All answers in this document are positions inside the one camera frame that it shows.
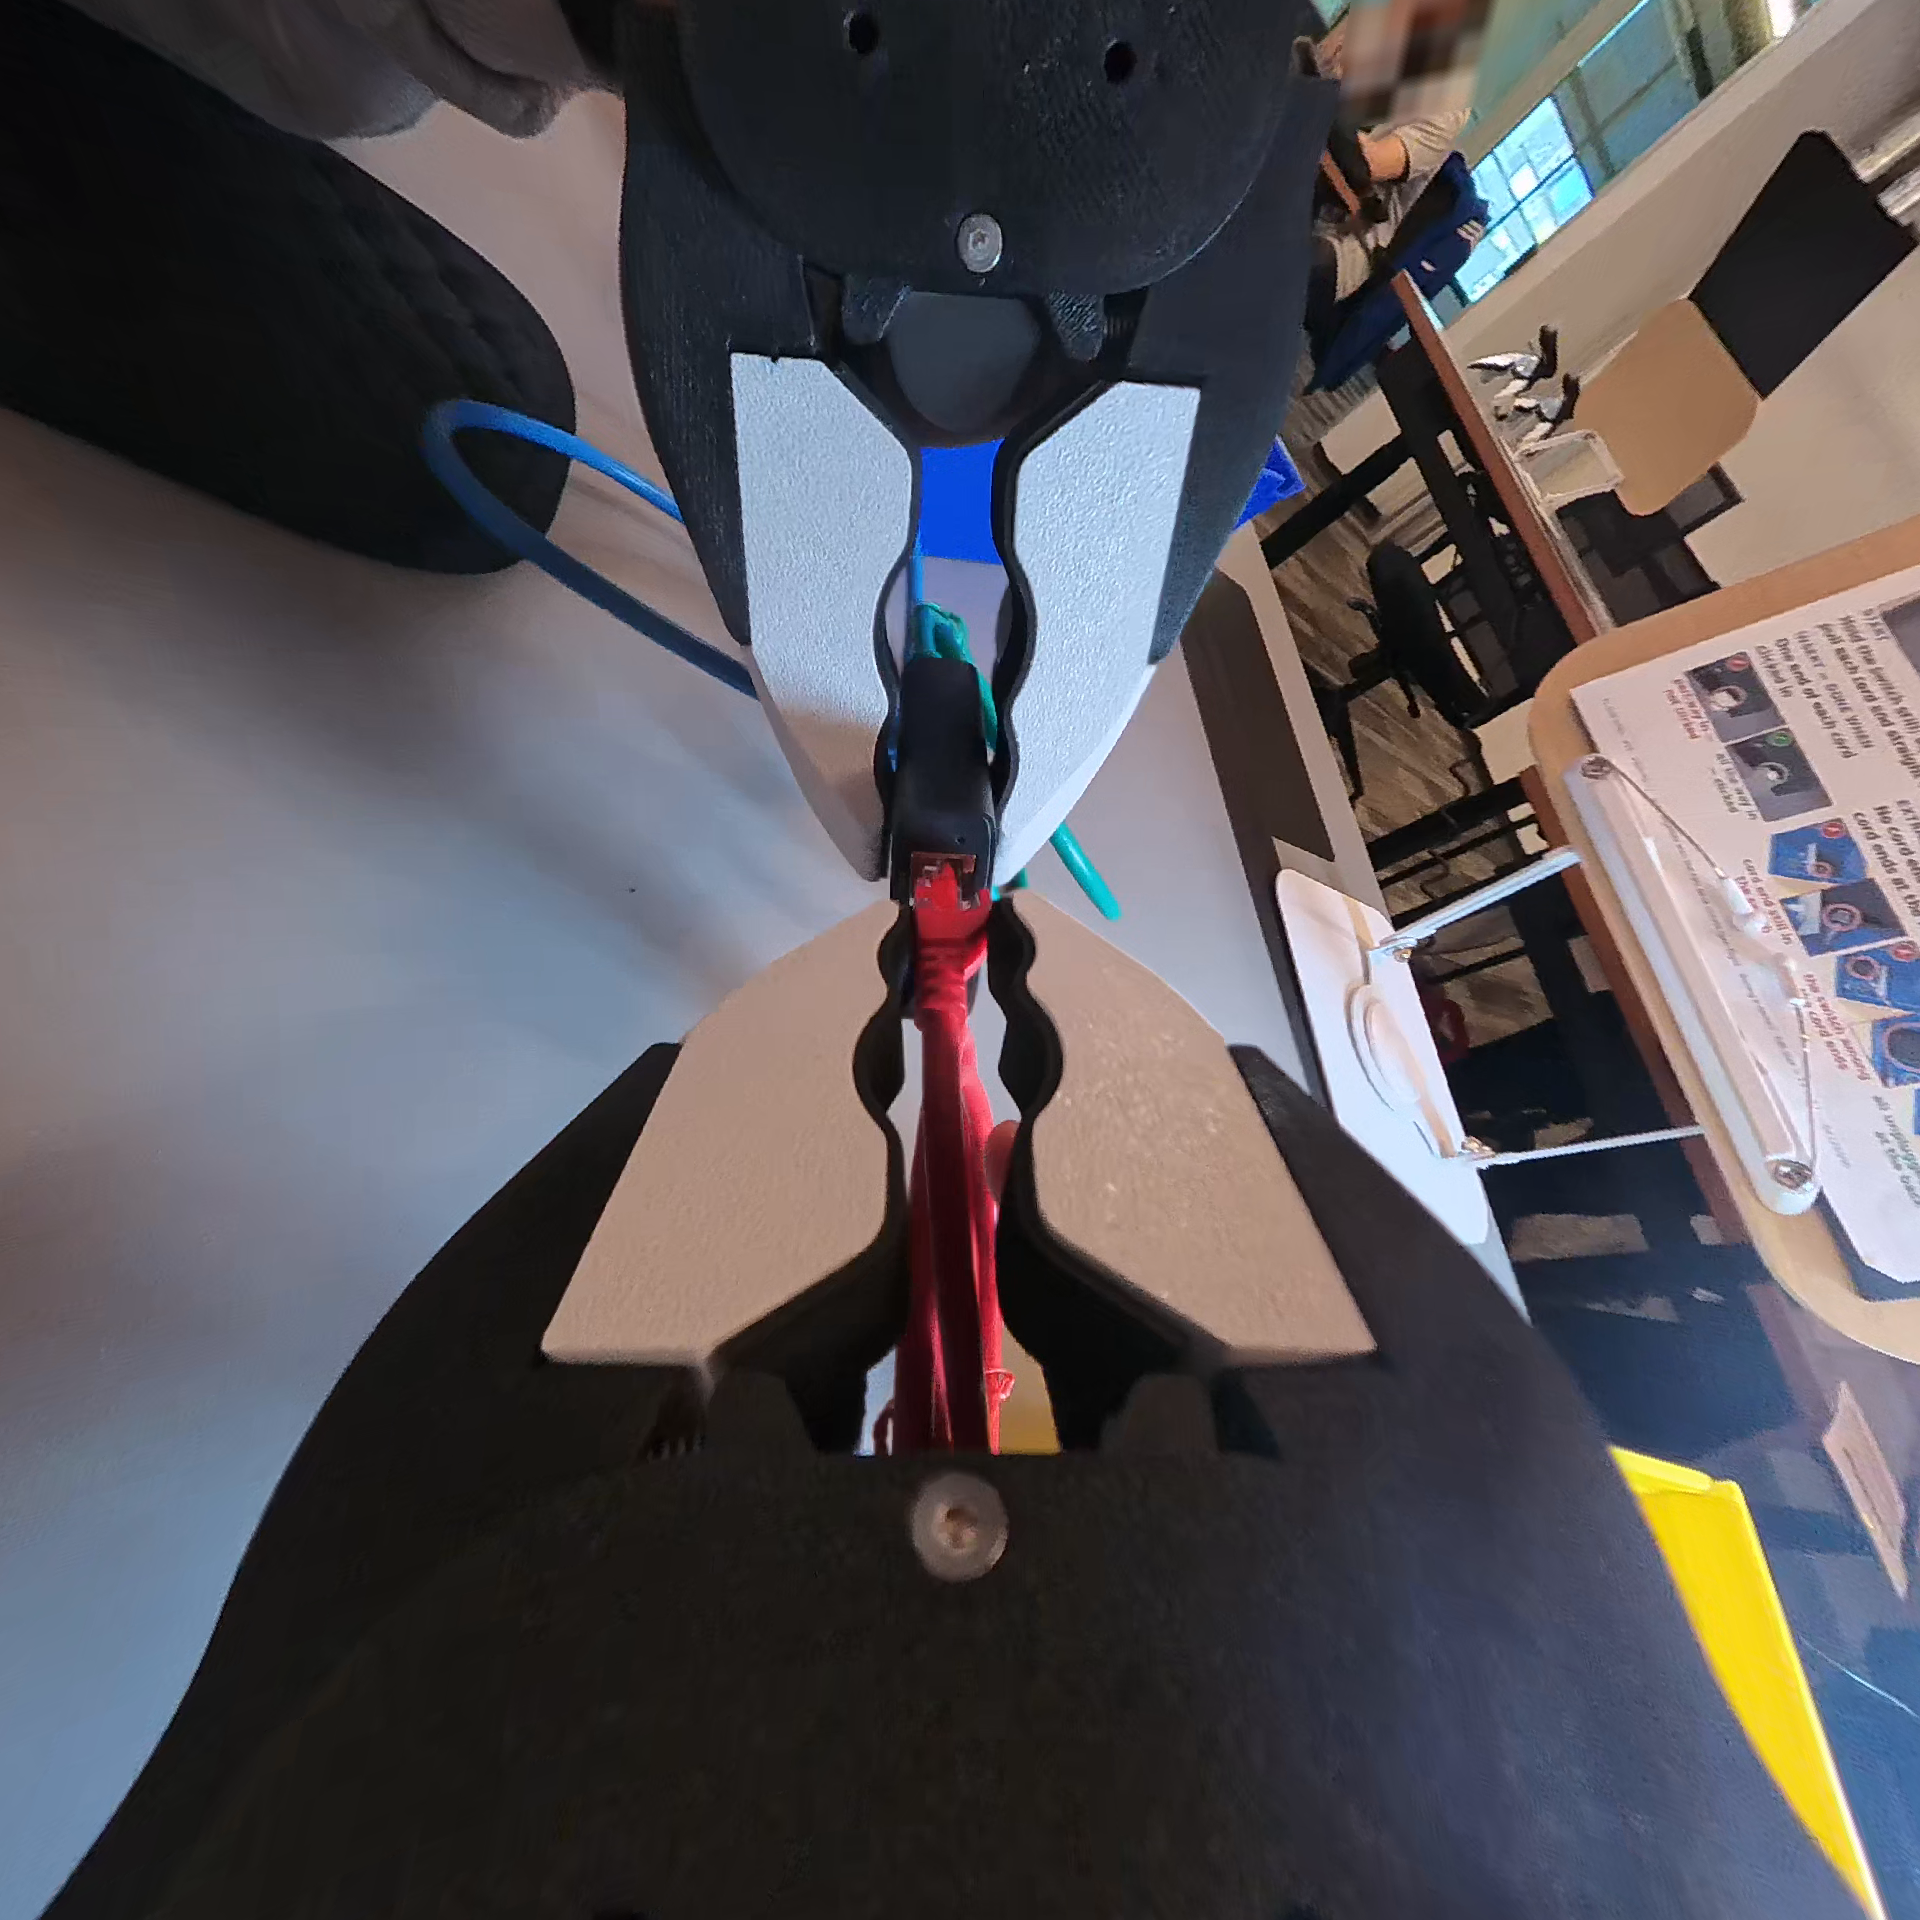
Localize blue fabric chair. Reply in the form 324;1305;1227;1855
1320;149;1484;394

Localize black ethernet port coupler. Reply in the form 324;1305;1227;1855
885;660;1003;901

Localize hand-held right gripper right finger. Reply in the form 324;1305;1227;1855
981;898;1381;1371

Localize black mesh cushion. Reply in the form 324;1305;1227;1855
0;0;579;575

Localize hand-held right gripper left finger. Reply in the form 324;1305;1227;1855
538;901;921;1371

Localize blue ethernet cable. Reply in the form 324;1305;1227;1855
423;398;921;702

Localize green ethernet cable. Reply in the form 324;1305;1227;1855
905;600;1126;922

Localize light wooden rounded table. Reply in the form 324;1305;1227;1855
1528;562;1920;1369

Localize black office chair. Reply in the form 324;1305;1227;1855
1347;539;1484;739

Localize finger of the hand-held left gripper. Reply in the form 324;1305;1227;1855
728;348;922;886
989;379;1205;890

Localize long brown-edged desk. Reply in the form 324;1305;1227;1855
1264;141;1920;751

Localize printed instruction sheet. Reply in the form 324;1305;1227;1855
1568;599;1920;1327

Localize window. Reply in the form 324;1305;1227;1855
1455;90;1601;299

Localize red ethernet cable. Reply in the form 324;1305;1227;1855
874;847;1025;1457

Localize dark crumpled wrappers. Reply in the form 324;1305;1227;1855
1468;328;1583;439

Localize blue plastic bin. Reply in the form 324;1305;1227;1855
917;439;1297;567

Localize white document stand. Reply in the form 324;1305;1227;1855
1272;755;1827;1249

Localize yellow plastic bin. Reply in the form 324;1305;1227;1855
993;1369;1889;1920

